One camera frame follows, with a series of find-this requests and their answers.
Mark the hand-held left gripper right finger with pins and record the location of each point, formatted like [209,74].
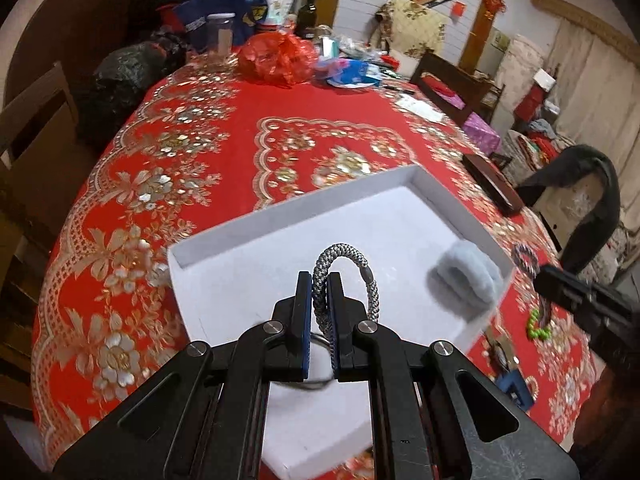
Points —
[334,320]

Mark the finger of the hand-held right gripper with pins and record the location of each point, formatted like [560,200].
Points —
[550,282]

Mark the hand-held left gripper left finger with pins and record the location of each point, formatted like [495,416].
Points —
[306,320]

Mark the white tray box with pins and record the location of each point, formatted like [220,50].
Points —
[280,260]

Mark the blue hair claw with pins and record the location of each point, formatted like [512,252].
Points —
[515,387]

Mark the person's right forearm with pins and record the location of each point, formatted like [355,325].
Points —
[615,410]

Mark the lace covered chair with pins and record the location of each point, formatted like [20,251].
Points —
[565,205]

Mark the light blue fluffy scrunchie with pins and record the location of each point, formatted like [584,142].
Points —
[465,275]

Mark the black jacket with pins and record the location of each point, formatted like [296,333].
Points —
[600,185]

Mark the dark brown long case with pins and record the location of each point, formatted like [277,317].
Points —
[492,182]

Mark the pile of colourful clothes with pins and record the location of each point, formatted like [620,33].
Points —
[535,145]

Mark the purple cloth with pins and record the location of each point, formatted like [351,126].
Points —
[482,132]

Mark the red hanging bag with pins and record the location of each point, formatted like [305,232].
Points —
[530,102]

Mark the wooden chair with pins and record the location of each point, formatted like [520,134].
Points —
[492,100]
[450,82]
[40,125]

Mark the cream curtains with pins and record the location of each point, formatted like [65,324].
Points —
[595,80]

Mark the white paper slip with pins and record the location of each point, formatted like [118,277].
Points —
[420,107]

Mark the pale covered quilt stack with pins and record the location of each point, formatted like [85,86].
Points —
[520,65]

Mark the black pen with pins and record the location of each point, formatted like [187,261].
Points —
[397,89]

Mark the blue tissue packet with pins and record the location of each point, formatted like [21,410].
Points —
[350,72]

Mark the red plastic bag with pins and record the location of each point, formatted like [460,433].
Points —
[275,57]

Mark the beige floral cloth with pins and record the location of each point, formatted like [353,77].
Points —
[412,27]

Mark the large black garbage bag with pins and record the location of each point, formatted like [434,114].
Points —
[125,85]

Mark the clear glass jar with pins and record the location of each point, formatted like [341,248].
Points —
[221,35]

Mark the small black garbage bag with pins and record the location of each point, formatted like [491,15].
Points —
[167,50]

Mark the dark wine bottle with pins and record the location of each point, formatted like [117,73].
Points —
[307,15]

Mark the blue shopping bag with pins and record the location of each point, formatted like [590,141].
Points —
[225,5]

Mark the round wooden board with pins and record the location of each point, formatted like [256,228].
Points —
[60,25]

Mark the small red wall sticker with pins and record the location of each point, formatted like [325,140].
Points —
[457,8]

